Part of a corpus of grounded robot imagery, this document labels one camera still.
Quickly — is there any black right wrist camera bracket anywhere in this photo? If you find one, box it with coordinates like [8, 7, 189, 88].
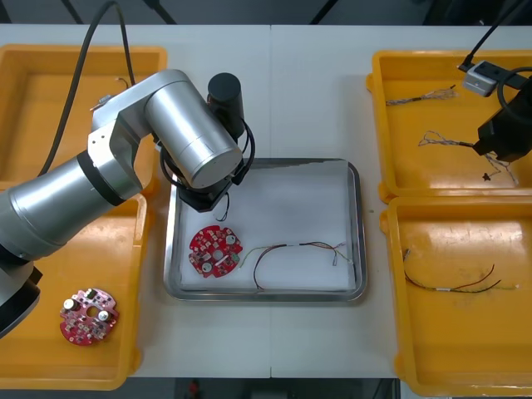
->
[496, 66, 532, 89]

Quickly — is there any pale grey right wrist camera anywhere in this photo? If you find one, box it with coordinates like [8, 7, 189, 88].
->
[461, 60, 500, 98]

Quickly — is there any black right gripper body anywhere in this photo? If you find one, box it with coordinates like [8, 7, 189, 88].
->
[476, 78, 532, 163]

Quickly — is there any steel tray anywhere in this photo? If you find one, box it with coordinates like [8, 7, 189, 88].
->
[163, 157, 367, 303]

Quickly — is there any yellow-orange plastic bin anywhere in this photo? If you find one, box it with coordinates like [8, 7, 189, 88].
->
[365, 49, 532, 204]
[0, 190, 157, 392]
[0, 44, 172, 196]
[378, 195, 532, 396]

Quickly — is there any twisted blue-white wire harness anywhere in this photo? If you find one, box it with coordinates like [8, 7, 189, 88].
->
[417, 130, 520, 186]

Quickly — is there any twisted white wire harness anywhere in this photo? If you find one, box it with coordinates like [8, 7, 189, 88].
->
[385, 85, 461, 107]

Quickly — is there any round red circuit board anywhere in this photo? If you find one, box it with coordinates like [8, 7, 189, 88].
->
[189, 224, 244, 278]
[59, 288, 121, 347]

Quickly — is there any red green-yellow wire harness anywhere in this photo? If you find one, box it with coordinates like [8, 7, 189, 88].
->
[240, 242, 354, 292]
[402, 248, 520, 294]

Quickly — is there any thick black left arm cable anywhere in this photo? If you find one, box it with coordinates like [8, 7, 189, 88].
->
[37, 0, 137, 178]

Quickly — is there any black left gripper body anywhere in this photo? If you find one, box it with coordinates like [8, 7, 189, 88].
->
[177, 180, 233, 214]

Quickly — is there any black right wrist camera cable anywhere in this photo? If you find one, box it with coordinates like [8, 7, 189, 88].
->
[456, 0, 525, 71]

